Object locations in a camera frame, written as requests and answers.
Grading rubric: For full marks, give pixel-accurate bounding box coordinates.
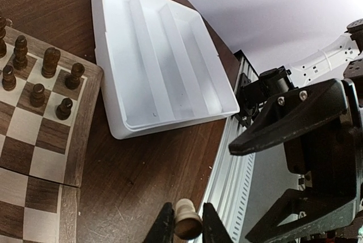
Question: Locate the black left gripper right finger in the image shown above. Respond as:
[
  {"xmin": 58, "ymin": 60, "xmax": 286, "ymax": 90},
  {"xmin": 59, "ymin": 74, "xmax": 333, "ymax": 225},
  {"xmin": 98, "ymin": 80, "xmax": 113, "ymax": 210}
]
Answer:
[{"xmin": 202, "ymin": 203, "xmax": 233, "ymax": 243}]

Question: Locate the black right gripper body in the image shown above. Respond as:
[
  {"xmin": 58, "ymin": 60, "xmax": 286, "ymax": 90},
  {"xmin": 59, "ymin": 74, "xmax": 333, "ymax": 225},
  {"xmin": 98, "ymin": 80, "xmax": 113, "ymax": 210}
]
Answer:
[{"xmin": 283, "ymin": 78, "xmax": 363, "ymax": 221}]

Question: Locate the dark chess pieces row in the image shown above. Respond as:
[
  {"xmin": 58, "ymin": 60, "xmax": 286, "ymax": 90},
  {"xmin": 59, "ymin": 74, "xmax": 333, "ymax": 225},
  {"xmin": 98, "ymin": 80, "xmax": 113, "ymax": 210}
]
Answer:
[{"xmin": 1, "ymin": 16, "xmax": 61, "ymax": 107}]

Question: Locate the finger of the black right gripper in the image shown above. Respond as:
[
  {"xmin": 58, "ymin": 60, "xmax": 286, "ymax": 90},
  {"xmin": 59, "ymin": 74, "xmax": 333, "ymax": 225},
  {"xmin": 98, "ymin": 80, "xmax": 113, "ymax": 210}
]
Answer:
[
  {"xmin": 246, "ymin": 189, "xmax": 356, "ymax": 242},
  {"xmin": 229, "ymin": 78, "xmax": 348, "ymax": 156}
]

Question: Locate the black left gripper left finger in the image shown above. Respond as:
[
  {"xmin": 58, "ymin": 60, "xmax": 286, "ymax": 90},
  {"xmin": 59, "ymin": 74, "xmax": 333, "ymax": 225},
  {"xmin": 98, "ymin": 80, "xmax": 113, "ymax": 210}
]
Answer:
[{"xmin": 143, "ymin": 202, "xmax": 175, "ymax": 243}]

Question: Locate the dark chess piece corner rook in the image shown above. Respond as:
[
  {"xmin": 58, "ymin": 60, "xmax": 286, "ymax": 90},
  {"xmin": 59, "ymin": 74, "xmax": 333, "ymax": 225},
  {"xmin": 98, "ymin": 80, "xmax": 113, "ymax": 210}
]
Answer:
[{"xmin": 65, "ymin": 63, "xmax": 85, "ymax": 90}]

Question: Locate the white plastic divided tray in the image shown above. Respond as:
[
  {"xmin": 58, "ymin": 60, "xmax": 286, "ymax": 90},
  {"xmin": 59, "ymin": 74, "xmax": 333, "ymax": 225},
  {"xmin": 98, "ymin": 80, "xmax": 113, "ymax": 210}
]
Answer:
[{"xmin": 91, "ymin": 0, "xmax": 240, "ymax": 140}]

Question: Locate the dark chess pawn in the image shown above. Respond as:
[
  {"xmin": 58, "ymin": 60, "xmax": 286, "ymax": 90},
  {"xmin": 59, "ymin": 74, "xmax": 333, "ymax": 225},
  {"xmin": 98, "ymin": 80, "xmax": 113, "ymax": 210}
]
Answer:
[{"xmin": 56, "ymin": 98, "xmax": 73, "ymax": 120}]

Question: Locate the wooden chess board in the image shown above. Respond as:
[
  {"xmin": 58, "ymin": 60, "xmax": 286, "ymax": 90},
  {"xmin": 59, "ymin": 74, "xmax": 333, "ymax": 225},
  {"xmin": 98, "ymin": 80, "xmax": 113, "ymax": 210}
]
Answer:
[{"xmin": 1, "ymin": 26, "xmax": 103, "ymax": 242}]

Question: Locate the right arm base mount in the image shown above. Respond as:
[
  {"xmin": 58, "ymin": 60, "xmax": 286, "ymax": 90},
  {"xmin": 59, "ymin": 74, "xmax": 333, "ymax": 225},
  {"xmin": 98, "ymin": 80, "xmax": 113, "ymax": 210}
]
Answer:
[{"xmin": 235, "ymin": 66, "xmax": 296, "ymax": 128}]

